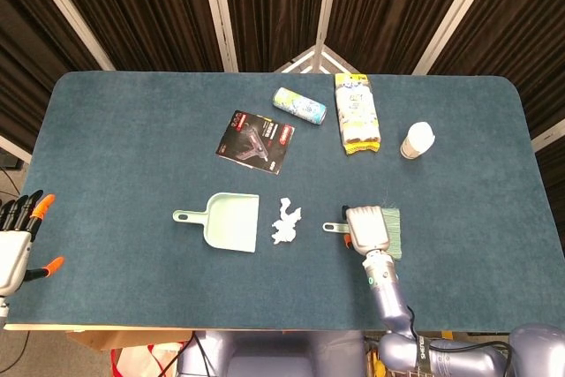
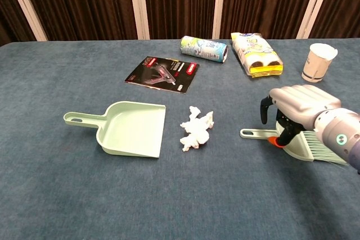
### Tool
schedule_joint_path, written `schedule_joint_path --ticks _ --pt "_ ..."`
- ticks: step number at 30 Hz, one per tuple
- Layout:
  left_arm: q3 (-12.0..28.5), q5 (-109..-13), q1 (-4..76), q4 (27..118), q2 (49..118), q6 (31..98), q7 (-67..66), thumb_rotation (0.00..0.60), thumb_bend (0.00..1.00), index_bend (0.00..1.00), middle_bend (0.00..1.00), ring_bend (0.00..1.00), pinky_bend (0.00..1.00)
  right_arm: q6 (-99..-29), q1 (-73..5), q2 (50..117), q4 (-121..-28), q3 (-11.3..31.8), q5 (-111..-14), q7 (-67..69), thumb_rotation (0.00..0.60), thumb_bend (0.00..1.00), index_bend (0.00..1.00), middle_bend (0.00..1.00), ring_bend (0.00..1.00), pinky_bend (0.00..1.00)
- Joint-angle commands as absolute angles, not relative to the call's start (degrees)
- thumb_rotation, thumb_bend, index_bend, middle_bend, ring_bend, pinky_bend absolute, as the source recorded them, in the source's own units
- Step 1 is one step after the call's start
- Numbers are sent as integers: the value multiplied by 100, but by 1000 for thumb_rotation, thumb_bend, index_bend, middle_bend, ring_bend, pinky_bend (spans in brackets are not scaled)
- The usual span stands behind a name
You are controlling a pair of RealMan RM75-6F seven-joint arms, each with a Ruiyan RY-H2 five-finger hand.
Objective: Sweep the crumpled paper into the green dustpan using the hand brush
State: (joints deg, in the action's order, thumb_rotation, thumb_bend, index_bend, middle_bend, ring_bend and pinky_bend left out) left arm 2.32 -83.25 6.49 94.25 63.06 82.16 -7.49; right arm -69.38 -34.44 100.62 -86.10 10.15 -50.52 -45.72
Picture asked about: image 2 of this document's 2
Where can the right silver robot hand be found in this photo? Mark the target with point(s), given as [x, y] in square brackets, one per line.
[301, 105]

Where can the mint green hand broom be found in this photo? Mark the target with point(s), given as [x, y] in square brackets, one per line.
[250, 133]

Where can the white paper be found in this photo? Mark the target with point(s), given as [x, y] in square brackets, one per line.
[197, 130]

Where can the mint green dustpan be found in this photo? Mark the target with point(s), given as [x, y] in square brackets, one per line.
[132, 130]

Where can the right purple-grey robot arm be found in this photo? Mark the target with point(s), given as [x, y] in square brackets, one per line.
[340, 136]

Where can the small white bottle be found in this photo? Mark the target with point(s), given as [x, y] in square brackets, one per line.
[317, 63]

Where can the yellow sponge pack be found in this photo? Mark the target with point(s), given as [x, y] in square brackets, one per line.
[253, 51]

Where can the dark brown curtain panel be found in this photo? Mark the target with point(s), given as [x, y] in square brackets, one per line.
[84, 4]
[343, 4]
[264, 1]
[8, 18]
[180, 1]

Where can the patterned drink can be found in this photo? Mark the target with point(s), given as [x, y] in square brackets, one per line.
[202, 49]

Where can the black product package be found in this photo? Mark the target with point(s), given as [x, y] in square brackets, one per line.
[163, 74]

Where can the blue felt table mat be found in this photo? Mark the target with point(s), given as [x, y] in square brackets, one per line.
[112, 189]

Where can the white partition frame post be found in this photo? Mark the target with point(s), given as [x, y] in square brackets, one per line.
[312, 4]
[26, 6]
[219, 4]
[138, 4]

